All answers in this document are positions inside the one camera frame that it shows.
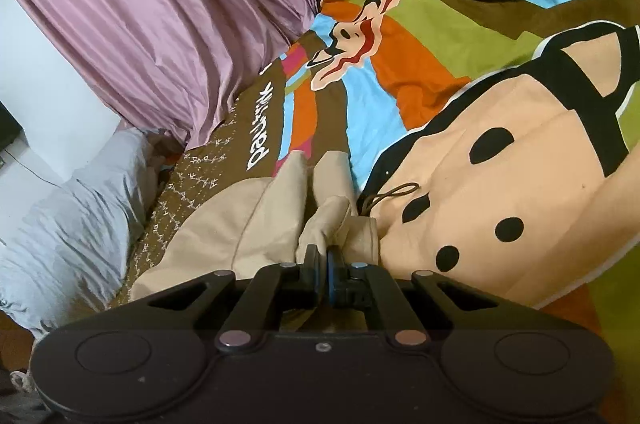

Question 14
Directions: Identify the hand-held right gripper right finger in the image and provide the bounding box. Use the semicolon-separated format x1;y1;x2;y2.
327;246;507;349

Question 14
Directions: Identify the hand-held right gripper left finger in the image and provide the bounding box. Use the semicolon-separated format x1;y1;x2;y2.
120;244;329;351

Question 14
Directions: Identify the beige large garment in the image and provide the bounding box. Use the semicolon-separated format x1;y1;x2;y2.
129;149;432;336

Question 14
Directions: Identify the colourful printed blanket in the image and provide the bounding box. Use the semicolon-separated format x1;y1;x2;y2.
114;0;640;357

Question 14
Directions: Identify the grey pillow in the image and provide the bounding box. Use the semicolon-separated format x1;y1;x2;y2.
0;127;167;341

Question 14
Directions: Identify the pink curtain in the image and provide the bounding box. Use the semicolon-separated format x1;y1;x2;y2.
0;0;377;151

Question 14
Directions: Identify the thin black cable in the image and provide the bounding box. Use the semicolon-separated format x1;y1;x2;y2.
0;148;68;187

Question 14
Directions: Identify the black wall device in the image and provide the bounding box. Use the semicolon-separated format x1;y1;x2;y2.
0;102;22;152

